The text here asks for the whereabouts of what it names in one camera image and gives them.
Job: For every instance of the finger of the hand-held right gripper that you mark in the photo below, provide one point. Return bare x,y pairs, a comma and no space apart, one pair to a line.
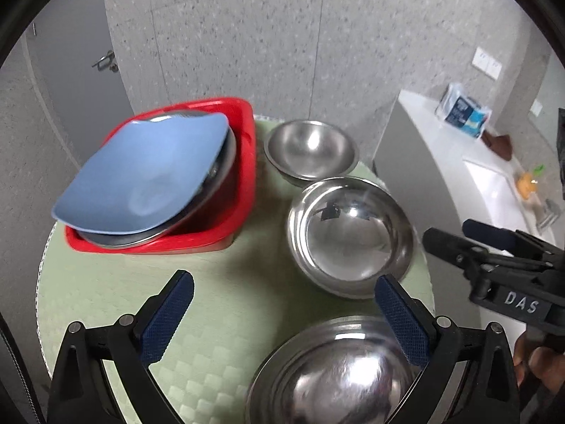
450,245
490,233

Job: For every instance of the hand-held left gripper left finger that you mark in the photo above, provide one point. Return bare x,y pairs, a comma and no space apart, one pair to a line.
170,313

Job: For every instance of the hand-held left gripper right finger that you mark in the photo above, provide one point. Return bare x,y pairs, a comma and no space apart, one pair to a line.
401,318

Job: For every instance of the large steel bowl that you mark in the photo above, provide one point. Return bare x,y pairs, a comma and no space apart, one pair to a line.
335,375

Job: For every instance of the medium steel bowl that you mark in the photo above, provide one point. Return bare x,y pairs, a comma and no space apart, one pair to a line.
348,238

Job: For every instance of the red plastic basket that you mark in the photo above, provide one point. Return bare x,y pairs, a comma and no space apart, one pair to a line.
245,150

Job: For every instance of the person's right hand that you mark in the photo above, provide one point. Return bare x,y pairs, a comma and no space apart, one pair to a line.
540,362

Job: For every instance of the white sink basin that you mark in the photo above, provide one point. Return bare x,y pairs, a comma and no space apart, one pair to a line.
490,185

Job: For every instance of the orange green small object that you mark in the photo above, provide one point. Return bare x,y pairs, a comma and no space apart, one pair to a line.
527,183

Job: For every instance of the brown cloth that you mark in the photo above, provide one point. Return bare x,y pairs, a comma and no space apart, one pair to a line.
499,145

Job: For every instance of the blue white tissue packet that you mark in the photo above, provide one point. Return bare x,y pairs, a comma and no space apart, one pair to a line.
463,112

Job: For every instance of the white counter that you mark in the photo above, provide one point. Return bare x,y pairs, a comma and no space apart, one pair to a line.
423,112

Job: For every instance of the steel plate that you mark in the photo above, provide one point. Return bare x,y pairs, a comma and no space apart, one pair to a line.
214,183

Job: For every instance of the blue square plate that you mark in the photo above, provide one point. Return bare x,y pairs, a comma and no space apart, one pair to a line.
145,172

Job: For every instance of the small steel bowl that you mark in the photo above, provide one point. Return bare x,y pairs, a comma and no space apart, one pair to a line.
309,145

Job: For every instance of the grey door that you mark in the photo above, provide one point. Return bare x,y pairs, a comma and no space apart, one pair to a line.
75,97

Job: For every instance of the white wall socket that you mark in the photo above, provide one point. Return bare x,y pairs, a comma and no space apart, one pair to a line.
536,109
493,69
480,58

